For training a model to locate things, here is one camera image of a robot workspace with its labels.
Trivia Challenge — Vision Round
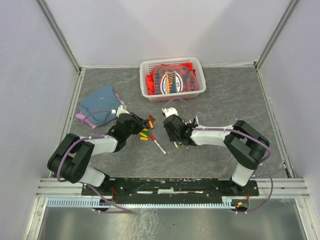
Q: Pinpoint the red cap marker pen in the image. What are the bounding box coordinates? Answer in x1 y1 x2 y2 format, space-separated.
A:
149 134 168 156

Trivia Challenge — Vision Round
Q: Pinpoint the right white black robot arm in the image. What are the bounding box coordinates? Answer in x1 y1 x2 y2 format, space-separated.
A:
163 115 272 196

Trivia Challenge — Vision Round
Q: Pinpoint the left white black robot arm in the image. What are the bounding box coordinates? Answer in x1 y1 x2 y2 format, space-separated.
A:
47 111 148 195

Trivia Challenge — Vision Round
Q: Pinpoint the blue folded cloth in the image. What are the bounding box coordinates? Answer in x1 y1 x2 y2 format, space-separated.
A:
78 84 126 126

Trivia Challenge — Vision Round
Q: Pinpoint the pink folded cloth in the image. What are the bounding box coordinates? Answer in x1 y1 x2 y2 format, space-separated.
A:
75 92 125 129

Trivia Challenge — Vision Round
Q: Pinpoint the white plastic basket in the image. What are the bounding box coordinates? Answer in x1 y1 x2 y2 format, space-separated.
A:
139 57 207 102

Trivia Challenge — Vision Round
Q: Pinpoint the orange printed t-shirt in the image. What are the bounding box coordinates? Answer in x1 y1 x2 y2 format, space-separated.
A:
145 62 199 95

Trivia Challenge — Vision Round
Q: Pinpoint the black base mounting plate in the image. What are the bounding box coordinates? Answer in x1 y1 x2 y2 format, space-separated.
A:
95 177 259 203

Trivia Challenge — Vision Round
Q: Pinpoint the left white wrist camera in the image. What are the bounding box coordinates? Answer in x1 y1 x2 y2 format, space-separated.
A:
111 104 129 118

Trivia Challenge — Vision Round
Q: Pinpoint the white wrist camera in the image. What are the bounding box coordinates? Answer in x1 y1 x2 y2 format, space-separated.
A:
161 107 179 118
111 104 129 118

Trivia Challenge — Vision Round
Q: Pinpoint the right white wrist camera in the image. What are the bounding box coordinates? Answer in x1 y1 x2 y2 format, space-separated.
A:
161 107 179 118

